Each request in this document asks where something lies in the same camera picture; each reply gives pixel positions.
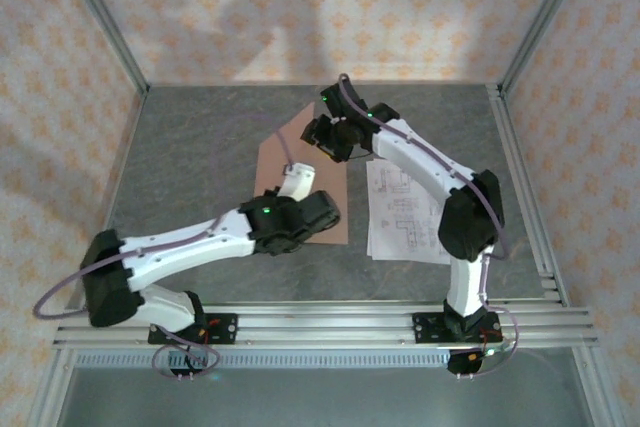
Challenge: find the aluminium lower frame leg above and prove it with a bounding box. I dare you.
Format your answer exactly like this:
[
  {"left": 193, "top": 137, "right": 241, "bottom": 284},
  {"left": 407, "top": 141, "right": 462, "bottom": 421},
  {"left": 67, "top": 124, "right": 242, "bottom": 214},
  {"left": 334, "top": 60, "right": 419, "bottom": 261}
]
[
  {"left": 29, "top": 346, "right": 76, "bottom": 427},
  {"left": 572, "top": 346, "right": 626, "bottom": 427}
]

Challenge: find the brown paper folder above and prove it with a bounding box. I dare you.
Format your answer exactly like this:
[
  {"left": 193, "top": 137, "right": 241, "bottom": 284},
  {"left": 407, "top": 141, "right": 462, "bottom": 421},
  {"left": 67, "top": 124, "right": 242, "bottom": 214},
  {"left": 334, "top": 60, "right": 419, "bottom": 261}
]
[{"left": 253, "top": 100, "right": 350, "bottom": 247}]

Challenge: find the wide aluminium side rail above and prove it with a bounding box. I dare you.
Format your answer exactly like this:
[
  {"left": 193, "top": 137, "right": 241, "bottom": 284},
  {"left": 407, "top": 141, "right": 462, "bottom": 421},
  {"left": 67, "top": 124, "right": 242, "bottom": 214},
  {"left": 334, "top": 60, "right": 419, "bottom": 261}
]
[{"left": 487, "top": 84, "right": 571, "bottom": 308}]

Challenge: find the aluminium upright frame post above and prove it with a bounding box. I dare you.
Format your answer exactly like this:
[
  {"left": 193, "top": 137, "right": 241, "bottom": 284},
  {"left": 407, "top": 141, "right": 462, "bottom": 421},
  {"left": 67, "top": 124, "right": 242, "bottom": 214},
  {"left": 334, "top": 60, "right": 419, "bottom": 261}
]
[
  {"left": 53, "top": 0, "right": 151, "bottom": 96},
  {"left": 499, "top": 0, "right": 597, "bottom": 96}
]

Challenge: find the thin aluminium side strip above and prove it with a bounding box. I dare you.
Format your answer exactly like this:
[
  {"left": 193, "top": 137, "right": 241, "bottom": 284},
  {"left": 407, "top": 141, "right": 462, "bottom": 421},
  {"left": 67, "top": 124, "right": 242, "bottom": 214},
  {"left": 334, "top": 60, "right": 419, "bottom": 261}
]
[{"left": 74, "top": 89, "right": 150, "bottom": 309}]

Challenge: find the aluminium front rail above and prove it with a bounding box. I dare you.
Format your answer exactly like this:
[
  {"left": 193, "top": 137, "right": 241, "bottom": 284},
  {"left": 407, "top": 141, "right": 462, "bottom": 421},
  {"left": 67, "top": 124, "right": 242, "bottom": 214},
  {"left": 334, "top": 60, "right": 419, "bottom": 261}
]
[{"left": 52, "top": 299, "right": 599, "bottom": 351}]

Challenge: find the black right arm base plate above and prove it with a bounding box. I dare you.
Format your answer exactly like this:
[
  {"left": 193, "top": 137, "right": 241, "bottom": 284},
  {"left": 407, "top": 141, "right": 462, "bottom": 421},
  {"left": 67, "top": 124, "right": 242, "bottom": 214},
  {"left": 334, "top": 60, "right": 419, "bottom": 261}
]
[{"left": 411, "top": 311, "right": 501, "bottom": 346}]

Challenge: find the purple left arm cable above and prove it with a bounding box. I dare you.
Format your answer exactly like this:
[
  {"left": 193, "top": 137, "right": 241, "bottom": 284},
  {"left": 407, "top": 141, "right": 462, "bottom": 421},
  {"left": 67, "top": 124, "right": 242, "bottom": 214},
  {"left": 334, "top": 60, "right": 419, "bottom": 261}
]
[{"left": 32, "top": 113, "right": 297, "bottom": 382}]

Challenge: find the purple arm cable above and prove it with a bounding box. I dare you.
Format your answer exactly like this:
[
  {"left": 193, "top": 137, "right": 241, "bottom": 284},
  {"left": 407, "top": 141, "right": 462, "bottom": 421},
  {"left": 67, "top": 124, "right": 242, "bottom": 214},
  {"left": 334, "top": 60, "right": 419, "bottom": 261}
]
[
  {"left": 335, "top": 73, "right": 521, "bottom": 381},
  {"left": 32, "top": 113, "right": 297, "bottom": 382}
]

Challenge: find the grey metal lower panel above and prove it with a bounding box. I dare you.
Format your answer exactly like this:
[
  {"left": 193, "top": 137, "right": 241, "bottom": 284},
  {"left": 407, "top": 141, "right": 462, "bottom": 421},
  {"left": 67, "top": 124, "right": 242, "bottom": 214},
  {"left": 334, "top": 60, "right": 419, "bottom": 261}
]
[{"left": 54, "top": 365, "right": 596, "bottom": 427}]

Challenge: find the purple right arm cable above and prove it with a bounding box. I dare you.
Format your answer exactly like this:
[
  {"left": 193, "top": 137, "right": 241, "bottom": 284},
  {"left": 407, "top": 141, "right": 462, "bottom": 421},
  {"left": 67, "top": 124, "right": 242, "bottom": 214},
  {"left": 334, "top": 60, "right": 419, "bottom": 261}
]
[{"left": 335, "top": 73, "right": 521, "bottom": 381}]

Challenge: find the black connector block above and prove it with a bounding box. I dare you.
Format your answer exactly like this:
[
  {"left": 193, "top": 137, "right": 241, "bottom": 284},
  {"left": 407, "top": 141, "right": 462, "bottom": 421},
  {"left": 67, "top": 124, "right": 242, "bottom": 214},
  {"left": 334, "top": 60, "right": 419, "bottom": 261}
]
[
  {"left": 169, "top": 352, "right": 211, "bottom": 381},
  {"left": 447, "top": 348, "right": 494, "bottom": 381}
]

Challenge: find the grey slotted cable duct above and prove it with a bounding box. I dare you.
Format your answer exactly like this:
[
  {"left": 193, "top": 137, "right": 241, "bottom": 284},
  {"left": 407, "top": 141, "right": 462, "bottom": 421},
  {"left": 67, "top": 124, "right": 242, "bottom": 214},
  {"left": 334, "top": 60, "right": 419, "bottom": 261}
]
[{"left": 69, "top": 350, "right": 451, "bottom": 371}]

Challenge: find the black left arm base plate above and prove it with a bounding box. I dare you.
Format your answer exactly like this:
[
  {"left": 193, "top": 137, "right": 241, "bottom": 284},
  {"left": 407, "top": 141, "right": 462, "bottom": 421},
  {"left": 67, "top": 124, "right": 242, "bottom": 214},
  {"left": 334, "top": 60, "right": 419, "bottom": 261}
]
[{"left": 147, "top": 313, "right": 238, "bottom": 347}]

